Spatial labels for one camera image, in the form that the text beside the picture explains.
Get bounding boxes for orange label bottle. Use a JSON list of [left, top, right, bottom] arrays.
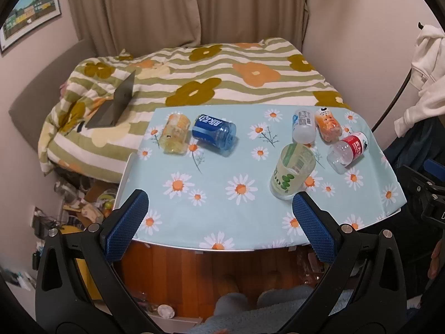
[[315, 108, 343, 143]]

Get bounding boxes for green label plastic bottle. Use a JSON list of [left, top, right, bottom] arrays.
[[270, 143, 316, 200]]

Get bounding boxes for grey headboard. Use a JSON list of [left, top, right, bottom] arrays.
[[9, 38, 98, 136]]

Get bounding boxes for red label clear bottle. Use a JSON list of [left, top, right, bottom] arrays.
[[327, 131, 369, 174]]

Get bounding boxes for black curved rod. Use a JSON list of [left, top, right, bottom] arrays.
[[370, 23, 425, 131]]

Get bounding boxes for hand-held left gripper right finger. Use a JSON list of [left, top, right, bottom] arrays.
[[278, 192, 408, 334]]

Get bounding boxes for white hanging garment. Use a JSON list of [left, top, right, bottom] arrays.
[[394, 24, 445, 138]]

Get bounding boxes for striped flower blanket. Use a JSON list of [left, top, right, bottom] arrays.
[[38, 38, 355, 183]]

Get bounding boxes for white label clear bottle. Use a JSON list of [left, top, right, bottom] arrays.
[[291, 109, 317, 144]]

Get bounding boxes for blue label plastic bottle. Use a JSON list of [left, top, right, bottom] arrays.
[[192, 114, 237, 152]]

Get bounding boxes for daisy print tablecloth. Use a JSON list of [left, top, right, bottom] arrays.
[[116, 104, 407, 251]]

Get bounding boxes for grey laptop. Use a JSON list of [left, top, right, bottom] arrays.
[[84, 70, 137, 129]]

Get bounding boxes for dark blue clothing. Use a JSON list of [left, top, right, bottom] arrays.
[[382, 116, 445, 178]]

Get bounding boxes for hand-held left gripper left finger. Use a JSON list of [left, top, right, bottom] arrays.
[[35, 189, 155, 334]]

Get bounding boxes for yellow label plastic bottle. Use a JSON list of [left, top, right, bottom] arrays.
[[160, 112, 191, 154]]

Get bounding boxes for framed wall picture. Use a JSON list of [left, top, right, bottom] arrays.
[[0, 0, 63, 54]]

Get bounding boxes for floor clutter pile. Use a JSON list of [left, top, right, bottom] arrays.
[[31, 177, 120, 251]]

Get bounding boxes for person's right hand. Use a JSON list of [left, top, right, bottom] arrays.
[[430, 238, 445, 281]]

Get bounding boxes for beige curtain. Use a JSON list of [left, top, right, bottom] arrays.
[[64, 0, 310, 60]]

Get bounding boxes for person's fuzzy grey pants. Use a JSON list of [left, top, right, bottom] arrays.
[[184, 284, 355, 334]]

